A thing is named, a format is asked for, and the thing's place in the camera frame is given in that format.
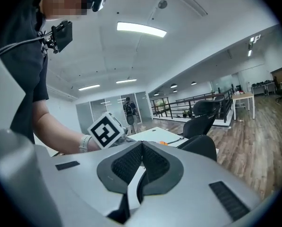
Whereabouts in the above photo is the wall-mounted light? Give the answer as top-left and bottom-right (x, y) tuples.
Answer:
(247, 34), (262, 57)

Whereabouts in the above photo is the person's black shirt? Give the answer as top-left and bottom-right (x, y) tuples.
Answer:
(0, 0), (50, 144)

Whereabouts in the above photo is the distant black office chair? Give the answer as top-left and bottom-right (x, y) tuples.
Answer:
(273, 76), (282, 104)

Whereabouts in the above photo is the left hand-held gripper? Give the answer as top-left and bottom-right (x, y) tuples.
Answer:
(87, 111), (138, 149)

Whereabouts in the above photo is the black cable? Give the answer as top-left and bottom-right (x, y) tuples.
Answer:
(0, 33), (53, 54)

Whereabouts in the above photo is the black metal railing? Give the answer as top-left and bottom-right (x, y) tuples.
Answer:
(150, 87), (234, 124)

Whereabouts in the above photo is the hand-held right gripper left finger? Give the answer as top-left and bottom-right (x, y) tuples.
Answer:
(51, 140), (144, 225)

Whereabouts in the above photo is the person's left forearm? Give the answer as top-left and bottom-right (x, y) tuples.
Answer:
(32, 99), (100, 155)

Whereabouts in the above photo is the black office chair with headrest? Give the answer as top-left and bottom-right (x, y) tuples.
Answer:
(183, 100), (222, 140)

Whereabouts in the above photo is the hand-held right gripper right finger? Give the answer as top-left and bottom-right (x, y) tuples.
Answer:
(128, 140), (263, 227)

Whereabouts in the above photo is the black chest-mounted device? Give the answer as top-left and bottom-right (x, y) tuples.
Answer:
(44, 20), (74, 54)

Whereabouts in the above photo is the distant white shelf table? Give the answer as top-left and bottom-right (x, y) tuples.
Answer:
(251, 80), (277, 97)

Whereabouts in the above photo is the person's head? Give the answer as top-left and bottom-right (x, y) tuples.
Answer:
(42, 0), (94, 21)

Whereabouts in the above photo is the frosted glass partition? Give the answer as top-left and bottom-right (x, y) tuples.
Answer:
(75, 91), (154, 132)

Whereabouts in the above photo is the white wristband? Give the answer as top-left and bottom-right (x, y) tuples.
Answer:
(78, 134), (93, 154)

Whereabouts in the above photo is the white table with wooden top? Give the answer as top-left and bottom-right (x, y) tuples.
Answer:
(231, 91), (256, 121)

